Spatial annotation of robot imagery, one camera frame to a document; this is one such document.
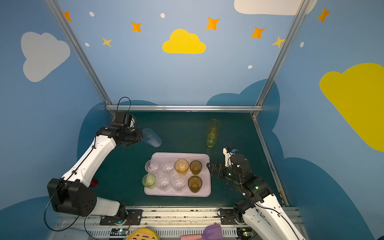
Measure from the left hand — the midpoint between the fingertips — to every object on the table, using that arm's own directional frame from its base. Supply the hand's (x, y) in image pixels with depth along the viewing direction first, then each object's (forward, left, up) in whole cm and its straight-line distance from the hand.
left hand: (144, 135), depth 83 cm
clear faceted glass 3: (-19, -19, -20) cm, 34 cm away
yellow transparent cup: (-10, -21, -18) cm, 29 cm away
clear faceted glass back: (-12, -13, -14) cm, 22 cm away
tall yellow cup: (+18, -42, -8) cm, 46 cm away
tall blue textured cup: (+2, -2, -4) cm, 5 cm away
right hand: (-16, -39, -1) cm, 42 cm away
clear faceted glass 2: (-19, -11, -20) cm, 29 cm away
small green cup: (-18, -2, -19) cm, 27 cm away
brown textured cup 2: (-20, -29, -18) cm, 40 cm away
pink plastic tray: (-16, -19, -15) cm, 29 cm away
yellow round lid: (-44, -6, -17) cm, 47 cm away
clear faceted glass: (-12, -4, -14) cm, 19 cm away
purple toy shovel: (-42, -38, -20) cm, 60 cm away
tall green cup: (+11, -41, -15) cm, 45 cm away
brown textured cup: (-10, -30, -17) cm, 36 cm away
